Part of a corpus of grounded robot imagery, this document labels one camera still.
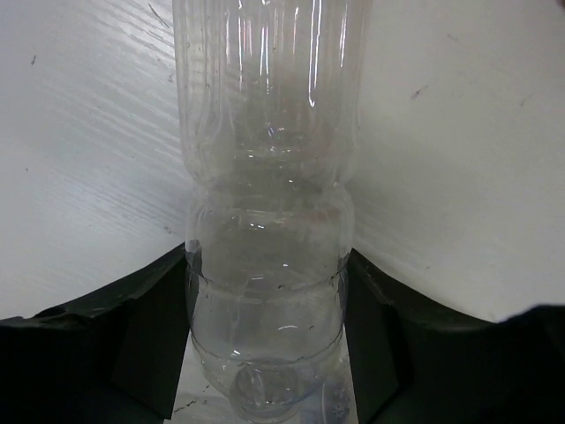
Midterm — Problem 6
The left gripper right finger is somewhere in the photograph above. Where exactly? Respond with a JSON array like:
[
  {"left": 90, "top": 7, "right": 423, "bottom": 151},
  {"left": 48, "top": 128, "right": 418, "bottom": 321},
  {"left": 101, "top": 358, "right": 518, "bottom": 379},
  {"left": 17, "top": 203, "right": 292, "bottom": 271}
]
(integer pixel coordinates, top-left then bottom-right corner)
[{"left": 345, "top": 252, "right": 564, "bottom": 423}]

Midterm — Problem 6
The clear unlabelled plastic bottle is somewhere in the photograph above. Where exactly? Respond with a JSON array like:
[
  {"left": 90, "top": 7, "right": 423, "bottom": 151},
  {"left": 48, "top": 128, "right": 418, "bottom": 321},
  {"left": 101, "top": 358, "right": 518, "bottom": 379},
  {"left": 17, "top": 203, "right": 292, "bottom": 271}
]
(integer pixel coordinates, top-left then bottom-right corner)
[{"left": 173, "top": 1, "right": 369, "bottom": 423}]

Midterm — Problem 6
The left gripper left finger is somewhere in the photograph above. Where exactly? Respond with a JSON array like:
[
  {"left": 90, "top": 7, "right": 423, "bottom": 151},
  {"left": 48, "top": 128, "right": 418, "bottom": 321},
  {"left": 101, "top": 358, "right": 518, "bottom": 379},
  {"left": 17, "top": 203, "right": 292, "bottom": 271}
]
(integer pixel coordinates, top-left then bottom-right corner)
[{"left": 1, "top": 246, "right": 189, "bottom": 423}]

